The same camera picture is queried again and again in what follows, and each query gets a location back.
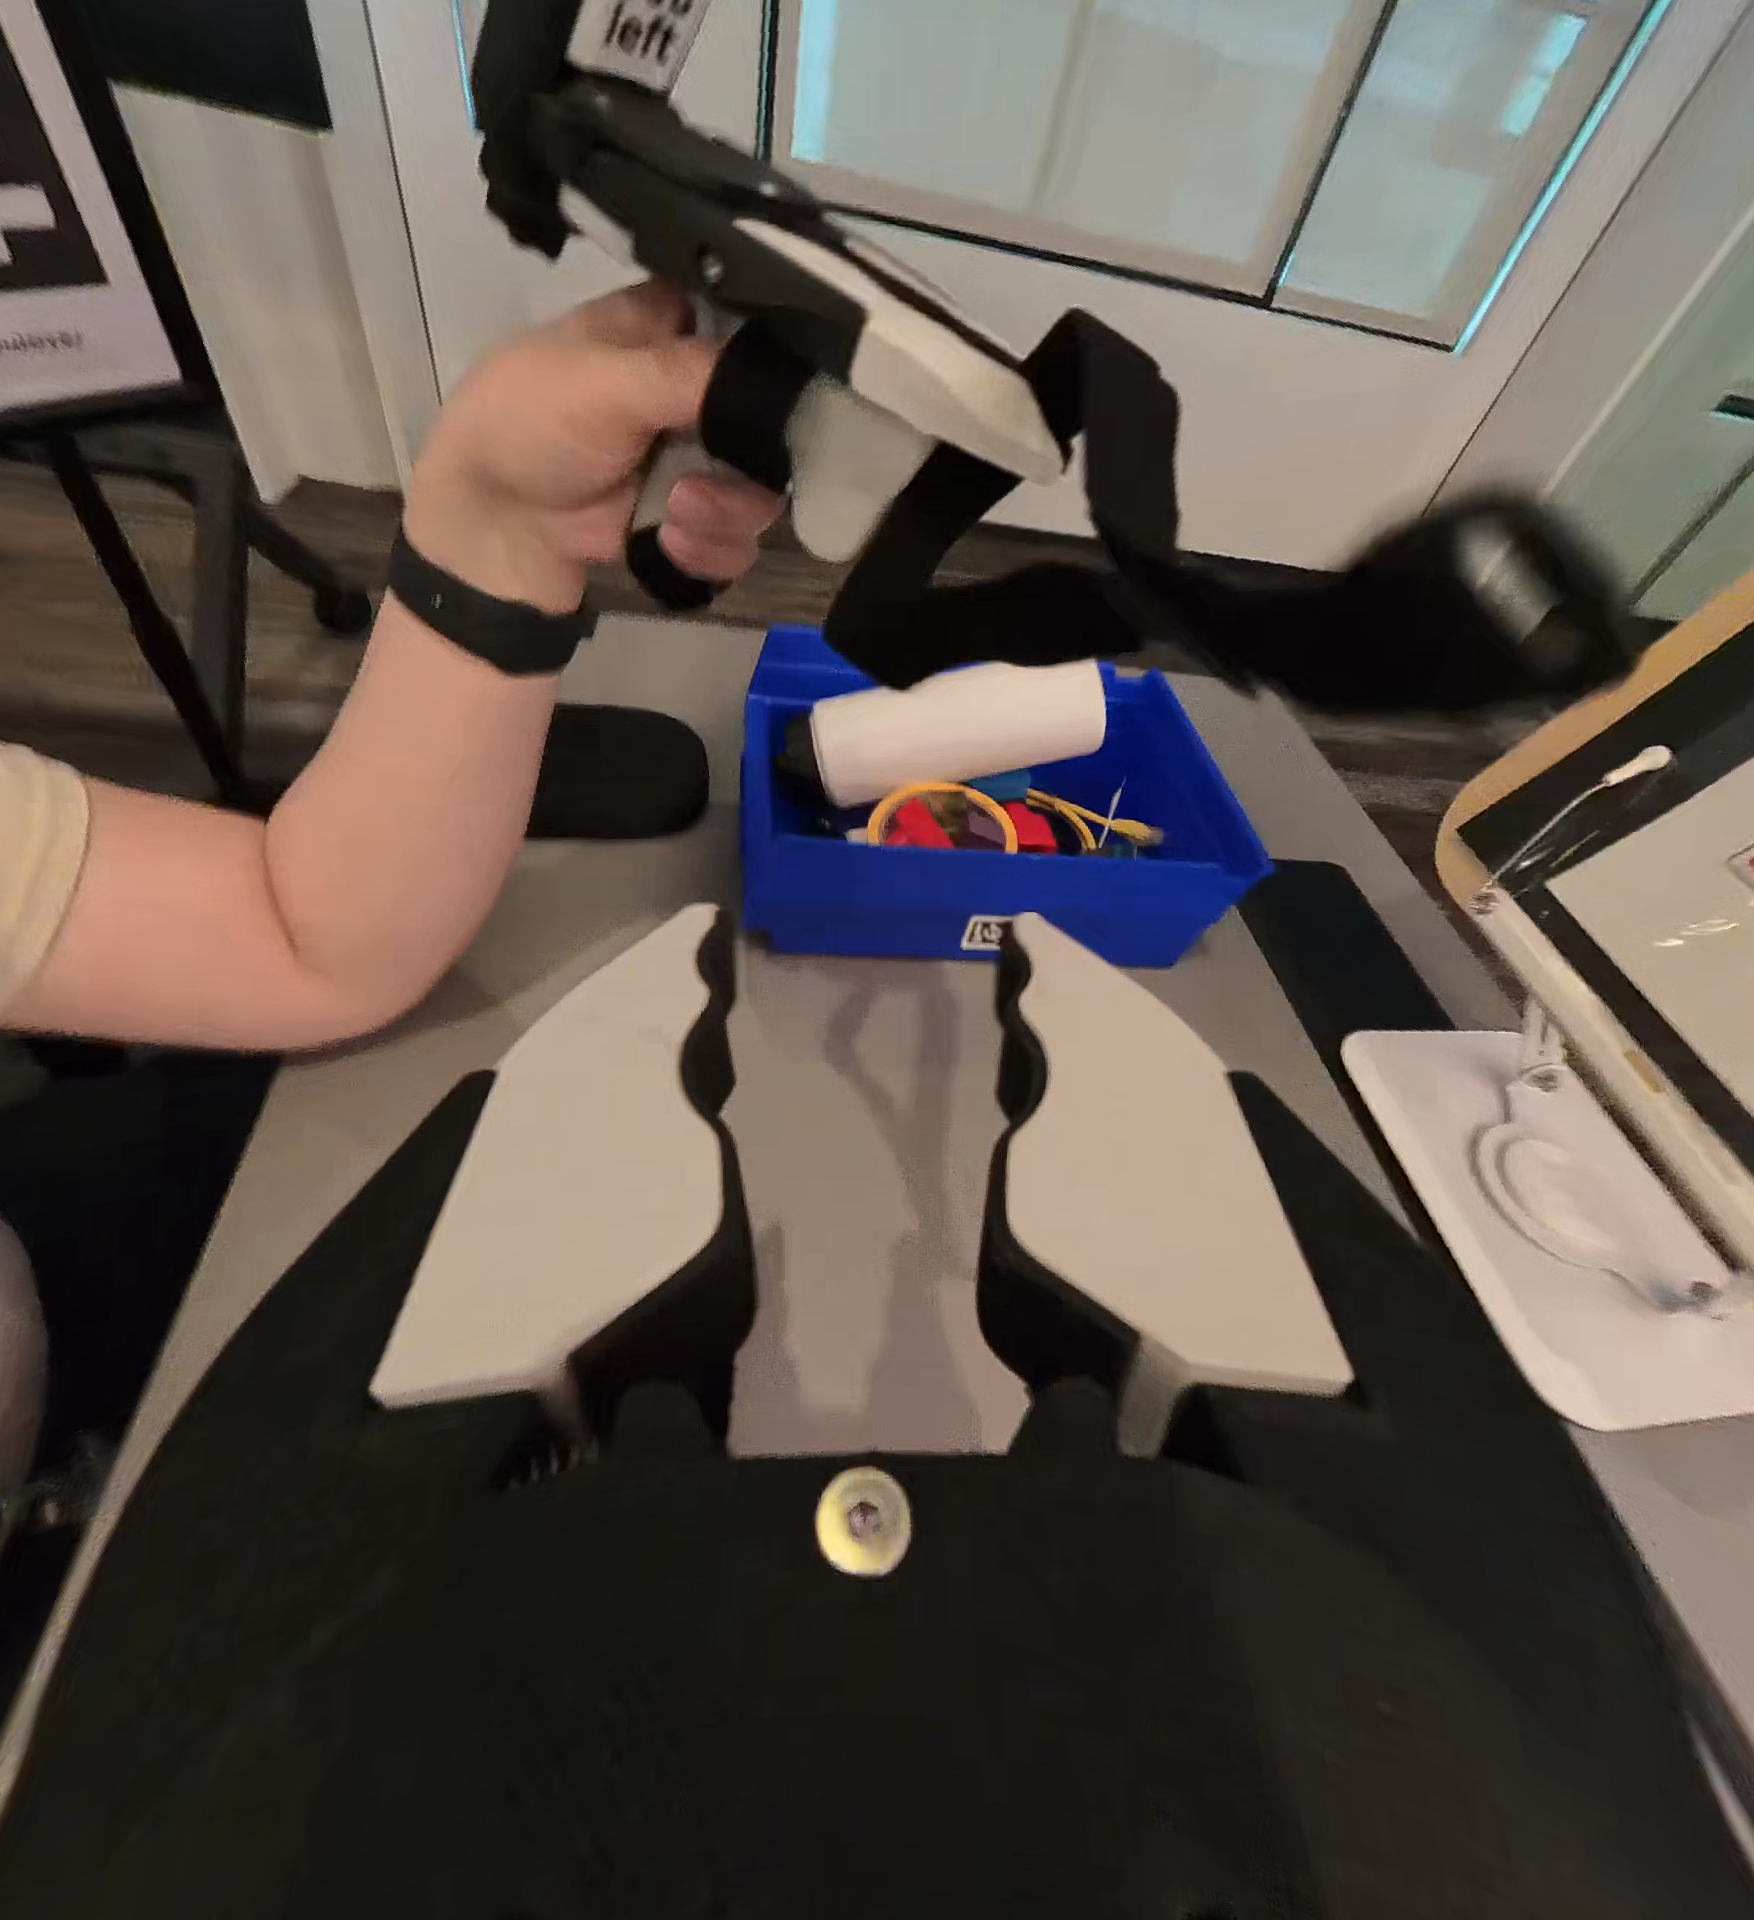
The blue plastic bin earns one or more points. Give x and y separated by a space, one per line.
966 908

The black chair armrest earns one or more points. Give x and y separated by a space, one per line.
622 773

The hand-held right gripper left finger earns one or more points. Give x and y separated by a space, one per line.
577 1184

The red plastic bar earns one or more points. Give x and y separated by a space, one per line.
1035 827

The red toy block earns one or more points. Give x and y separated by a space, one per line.
921 827

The yellow tape roll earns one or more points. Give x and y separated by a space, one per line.
941 785

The glass window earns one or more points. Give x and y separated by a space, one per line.
1118 137

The instruction sign board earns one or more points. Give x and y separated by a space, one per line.
1689 901

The marker poster on easel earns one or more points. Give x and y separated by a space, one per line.
6 151

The purple block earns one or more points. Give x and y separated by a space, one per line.
984 821

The black wristband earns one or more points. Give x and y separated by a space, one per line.
486 625

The person's left hand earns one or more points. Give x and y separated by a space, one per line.
548 437

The white paper roll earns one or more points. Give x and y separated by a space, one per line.
966 729

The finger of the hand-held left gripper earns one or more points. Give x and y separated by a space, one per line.
953 398
893 294

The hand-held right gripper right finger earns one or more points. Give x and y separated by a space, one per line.
1162 1184

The grey desk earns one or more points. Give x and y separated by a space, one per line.
861 1201

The person's left forearm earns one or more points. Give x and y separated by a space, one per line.
294 901

